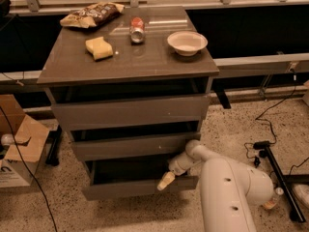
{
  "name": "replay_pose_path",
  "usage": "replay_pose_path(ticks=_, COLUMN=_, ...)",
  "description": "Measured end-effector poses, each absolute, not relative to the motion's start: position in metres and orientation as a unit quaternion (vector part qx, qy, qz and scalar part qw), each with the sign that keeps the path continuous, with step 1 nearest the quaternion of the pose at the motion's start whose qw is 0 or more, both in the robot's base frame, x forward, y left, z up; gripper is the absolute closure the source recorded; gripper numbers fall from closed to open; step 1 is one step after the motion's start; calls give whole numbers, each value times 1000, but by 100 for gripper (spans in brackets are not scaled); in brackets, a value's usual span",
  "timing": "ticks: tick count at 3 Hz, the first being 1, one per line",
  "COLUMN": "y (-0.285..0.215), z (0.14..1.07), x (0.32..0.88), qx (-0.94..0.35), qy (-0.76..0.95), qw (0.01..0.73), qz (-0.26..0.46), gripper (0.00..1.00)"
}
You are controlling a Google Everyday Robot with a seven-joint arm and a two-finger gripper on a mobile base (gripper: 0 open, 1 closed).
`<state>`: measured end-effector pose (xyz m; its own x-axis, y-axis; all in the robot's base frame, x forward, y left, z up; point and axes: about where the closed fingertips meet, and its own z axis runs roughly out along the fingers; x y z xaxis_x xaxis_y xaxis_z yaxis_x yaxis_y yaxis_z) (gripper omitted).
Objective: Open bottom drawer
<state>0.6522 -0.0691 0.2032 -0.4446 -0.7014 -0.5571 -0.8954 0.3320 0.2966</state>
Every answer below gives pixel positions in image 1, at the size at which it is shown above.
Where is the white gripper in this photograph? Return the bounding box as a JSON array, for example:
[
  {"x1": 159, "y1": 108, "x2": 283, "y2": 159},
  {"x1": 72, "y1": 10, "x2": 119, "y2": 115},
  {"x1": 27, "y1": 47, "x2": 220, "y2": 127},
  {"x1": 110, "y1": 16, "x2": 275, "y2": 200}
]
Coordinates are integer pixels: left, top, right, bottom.
[{"x1": 157, "y1": 152, "x2": 195, "y2": 190}]

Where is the grey drawer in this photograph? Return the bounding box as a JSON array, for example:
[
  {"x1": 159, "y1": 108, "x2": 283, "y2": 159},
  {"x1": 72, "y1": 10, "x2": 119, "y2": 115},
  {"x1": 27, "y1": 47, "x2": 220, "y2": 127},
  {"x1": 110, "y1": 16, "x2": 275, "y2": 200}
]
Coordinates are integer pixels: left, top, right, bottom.
[
  {"x1": 82, "y1": 154, "x2": 198, "y2": 200},
  {"x1": 51, "y1": 95, "x2": 209, "y2": 131},
  {"x1": 71, "y1": 132, "x2": 201, "y2": 161}
]

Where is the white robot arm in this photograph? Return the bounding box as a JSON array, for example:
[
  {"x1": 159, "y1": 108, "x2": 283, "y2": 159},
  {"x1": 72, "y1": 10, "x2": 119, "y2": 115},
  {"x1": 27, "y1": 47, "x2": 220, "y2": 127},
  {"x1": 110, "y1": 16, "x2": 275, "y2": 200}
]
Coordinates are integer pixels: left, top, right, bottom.
[{"x1": 157, "y1": 140, "x2": 273, "y2": 232}]

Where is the grey drawer cabinet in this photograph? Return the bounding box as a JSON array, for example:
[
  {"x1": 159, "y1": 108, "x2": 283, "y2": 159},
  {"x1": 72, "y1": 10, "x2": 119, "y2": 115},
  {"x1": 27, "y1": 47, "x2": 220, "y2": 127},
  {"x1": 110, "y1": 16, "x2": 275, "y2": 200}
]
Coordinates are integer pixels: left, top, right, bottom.
[{"x1": 36, "y1": 5, "x2": 220, "y2": 166}]

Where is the open cardboard box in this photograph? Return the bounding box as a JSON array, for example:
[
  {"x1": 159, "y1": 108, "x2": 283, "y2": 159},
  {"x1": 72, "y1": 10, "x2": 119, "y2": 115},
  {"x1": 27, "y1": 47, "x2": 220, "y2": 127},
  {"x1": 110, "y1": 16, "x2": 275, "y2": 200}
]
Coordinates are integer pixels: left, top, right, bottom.
[{"x1": 0, "y1": 95, "x2": 49, "y2": 188}]

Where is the clear plastic bottle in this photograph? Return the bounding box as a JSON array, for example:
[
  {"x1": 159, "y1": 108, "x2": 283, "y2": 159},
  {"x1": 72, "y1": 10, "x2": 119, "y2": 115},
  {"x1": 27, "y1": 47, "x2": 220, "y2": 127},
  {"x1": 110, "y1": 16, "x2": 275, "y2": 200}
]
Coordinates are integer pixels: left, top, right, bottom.
[{"x1": 263, "y1": 188, "x2": 284, "y2": 210}]

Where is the black left stand foot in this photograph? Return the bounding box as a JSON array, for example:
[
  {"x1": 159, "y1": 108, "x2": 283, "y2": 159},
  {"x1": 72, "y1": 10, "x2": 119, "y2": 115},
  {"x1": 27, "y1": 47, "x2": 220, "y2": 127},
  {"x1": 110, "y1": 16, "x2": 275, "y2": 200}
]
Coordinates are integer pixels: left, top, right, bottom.
[{"x1": 45, "y1": 126, "x2": 62, "y2": 166}]

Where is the black stand leg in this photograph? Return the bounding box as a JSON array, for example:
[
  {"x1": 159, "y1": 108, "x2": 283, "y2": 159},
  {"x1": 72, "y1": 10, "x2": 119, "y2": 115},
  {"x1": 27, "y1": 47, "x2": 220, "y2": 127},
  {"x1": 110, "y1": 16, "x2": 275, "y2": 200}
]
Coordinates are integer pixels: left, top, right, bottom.
[{"x1": 253, "y1": 141, "x2": 309, "y2": 223}]

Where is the white bowl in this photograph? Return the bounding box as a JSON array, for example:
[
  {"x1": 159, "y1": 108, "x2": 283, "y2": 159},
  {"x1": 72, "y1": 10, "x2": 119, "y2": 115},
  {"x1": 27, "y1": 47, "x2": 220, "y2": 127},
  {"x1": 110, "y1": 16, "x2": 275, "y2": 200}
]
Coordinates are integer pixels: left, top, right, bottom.
[{"x1": 167, "y1": 31, "x2": 208, "y2": 57}]

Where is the yellow sponge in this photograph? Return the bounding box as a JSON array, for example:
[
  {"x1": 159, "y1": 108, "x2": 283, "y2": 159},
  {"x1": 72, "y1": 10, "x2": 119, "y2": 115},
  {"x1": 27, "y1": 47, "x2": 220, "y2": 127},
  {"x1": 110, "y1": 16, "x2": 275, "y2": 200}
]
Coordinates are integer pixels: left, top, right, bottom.
[{"x1": 85, "y1": 37, "x2": 113, "y2": 60}]

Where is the red soda can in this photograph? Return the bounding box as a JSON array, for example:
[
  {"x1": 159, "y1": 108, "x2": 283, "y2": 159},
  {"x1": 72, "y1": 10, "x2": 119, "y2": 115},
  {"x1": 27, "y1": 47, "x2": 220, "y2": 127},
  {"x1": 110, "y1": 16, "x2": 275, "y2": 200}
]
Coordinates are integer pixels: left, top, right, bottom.
[{"x1": 129, "y1": 16, "x2": 145, "y2": 44}]

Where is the brown chip bag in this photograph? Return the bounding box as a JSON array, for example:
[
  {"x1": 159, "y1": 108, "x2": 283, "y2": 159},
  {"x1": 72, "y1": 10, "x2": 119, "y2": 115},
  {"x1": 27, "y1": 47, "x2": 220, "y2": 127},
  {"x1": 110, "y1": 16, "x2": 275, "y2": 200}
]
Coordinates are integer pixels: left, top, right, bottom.
[{"x1": 60, "y1": 2, "x2": 125, "y2": 29}]

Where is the black cable right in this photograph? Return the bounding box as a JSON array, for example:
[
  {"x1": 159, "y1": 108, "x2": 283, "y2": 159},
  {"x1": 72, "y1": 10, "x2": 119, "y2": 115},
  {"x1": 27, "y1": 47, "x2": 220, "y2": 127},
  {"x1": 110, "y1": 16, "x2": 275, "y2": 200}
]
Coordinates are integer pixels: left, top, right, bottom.
[{"x1": 243, "y1": 69, "x2": 298, "y2": 189}]

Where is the black cable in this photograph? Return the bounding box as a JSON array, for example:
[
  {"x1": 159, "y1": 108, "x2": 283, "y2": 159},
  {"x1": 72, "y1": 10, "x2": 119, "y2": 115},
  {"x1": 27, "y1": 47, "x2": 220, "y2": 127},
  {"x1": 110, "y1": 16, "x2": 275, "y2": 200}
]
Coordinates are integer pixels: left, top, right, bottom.
[
  {"x1": 0, "y1": 105, "x2": 59, "y2": 232},
  {"x1": 243, "y1": 69, "x2": 298, "y2": 189}
]

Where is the black cable left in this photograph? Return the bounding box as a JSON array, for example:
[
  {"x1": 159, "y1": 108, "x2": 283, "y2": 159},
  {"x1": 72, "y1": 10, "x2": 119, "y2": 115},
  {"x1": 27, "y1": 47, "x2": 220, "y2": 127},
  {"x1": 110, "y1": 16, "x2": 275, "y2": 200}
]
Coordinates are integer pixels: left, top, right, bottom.
[{"x1": 0, "y1": 105, "x2": 59, "y2": 232}]

